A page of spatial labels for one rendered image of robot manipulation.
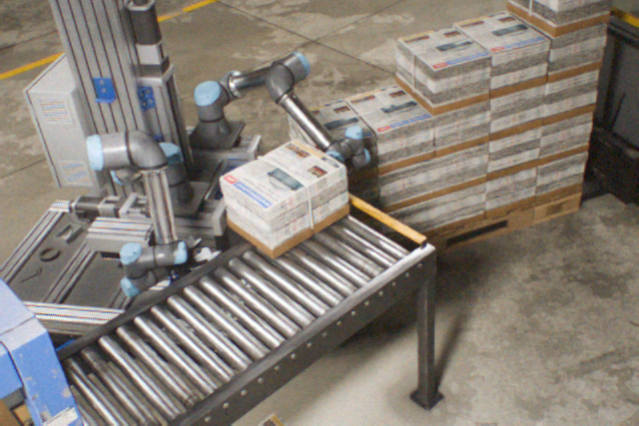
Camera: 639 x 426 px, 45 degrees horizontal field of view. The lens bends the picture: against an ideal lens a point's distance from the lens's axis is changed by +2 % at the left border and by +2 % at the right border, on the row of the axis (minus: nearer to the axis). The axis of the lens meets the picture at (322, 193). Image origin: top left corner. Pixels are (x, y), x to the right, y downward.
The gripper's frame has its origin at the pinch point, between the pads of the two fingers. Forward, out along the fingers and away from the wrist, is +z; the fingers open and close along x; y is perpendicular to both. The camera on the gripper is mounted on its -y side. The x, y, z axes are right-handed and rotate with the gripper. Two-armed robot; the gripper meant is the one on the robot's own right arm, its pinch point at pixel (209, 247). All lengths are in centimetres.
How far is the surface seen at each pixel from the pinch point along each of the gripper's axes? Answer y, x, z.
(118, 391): 2, -38, -60
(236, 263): 2.8, -18.2, -0.5
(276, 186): 26.2, -18.8, 20.9
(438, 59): 30, -1, 128
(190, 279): 2.8, -13.0, -16.9
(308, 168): 26.3, -18.8, 36.2
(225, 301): 2.0, -30.7, -14.6
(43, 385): 64, -85, -86
